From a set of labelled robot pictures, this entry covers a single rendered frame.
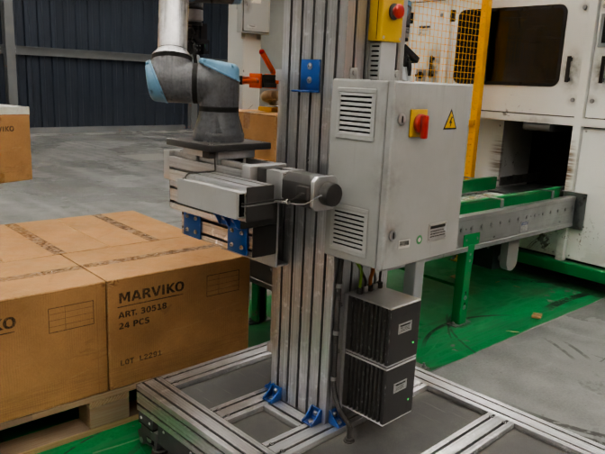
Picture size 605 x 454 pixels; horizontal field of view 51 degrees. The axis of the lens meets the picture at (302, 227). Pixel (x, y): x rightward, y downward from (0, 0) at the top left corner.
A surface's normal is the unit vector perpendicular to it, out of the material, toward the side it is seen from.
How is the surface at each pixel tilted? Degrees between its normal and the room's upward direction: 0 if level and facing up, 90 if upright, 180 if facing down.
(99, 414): 90
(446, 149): 90
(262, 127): 90
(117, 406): 90
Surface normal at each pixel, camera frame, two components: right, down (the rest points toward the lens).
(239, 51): -0.75, 0.11
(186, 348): 0.66, 0.19
